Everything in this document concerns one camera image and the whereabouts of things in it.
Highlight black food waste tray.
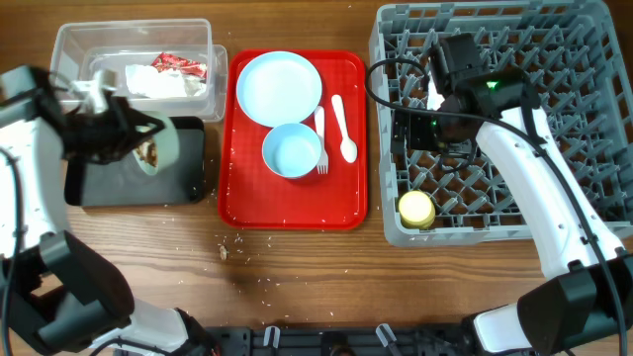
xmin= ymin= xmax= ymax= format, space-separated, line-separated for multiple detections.
xmin=64 ymin=117 xmax=205 ymax=207

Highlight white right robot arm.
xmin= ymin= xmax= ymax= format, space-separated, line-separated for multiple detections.
xmin=391 ymin=34 xmax=632 ymax=355

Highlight green bowl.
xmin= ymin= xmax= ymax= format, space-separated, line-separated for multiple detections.
xmin=133 ymin=111 xmax=180 ymax=176

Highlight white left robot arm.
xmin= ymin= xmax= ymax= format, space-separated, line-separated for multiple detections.
xmin=1 ymin=65 xmax=222 ymax=355

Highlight clear plastic waste bin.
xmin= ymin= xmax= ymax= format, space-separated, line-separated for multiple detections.
xmin=50 ymin=19 xmax=228 ymax=123

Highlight grey dishwasher rack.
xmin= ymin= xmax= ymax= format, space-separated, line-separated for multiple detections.
xmin=369 ymin=1 xmax=632 ymax=247

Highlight white plastic spoon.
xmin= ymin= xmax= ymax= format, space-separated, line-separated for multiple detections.
xmin=331 ymin=94 xmax=358 ymax=163

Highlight yellow cup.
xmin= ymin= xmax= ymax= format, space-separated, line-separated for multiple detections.
xmin=398 ymin=191 xmax=436 ymax=229

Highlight light blue plate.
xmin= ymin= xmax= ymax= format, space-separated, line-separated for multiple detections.
xmin=235 ymin=51 xmax=323 ymax=128

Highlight light blue bowl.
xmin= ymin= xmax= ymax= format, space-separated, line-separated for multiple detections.
xmin=262 ymin=124 xmax=321 ymax=179

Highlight rice and food leftovers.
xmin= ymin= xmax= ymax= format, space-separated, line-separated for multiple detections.
xmin=134 ymin=139 xmax=157 ymax=168

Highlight food scrap on table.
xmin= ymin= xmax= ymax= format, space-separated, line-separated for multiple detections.
xmin=220 ymin=245 xmax=228 ymax=260

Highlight crumpled white tissue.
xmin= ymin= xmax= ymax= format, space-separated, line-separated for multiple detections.
xmin=125 ymin=64 xmax=206 ymax=99

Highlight red snack wrapper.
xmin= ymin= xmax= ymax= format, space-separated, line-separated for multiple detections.
xmin=151 ymin=52 xmax=207 ymax=79

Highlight white plastic fork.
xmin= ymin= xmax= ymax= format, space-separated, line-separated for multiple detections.
xmin=315 ymin=106 xmax=328 ymax=174

